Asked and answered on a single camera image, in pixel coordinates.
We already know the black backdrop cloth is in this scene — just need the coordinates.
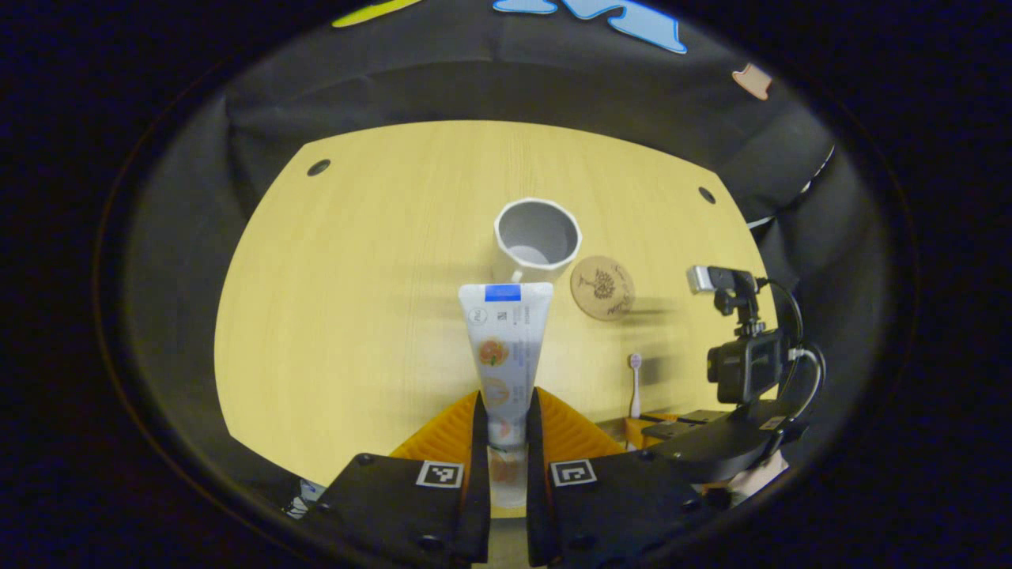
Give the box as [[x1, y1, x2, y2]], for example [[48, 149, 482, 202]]
[[115, 0, 898, 514]]

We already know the white toothpaste tube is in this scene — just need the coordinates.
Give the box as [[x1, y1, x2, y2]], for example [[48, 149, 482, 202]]
[[459, 282, 554, 509]]

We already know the small white blue object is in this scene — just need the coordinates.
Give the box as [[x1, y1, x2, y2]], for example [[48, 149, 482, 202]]
[[285, 478, 327, 520]]

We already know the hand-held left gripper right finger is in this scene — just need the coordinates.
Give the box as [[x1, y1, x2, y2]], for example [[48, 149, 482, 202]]
[[526, 386, 713, 569]]

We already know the round wooden coaster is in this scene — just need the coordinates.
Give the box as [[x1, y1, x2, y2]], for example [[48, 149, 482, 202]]
[[570, 254, 636, 321]]

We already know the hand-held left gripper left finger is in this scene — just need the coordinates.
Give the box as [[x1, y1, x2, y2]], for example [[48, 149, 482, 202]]
[[304, 390, 492, 567]]

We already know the white cup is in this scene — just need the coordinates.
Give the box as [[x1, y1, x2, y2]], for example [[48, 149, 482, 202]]
[[493, 198, 583, 284]]

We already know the black cable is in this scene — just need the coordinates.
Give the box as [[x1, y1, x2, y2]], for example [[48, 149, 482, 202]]
[[757, 277, 828, 424]]

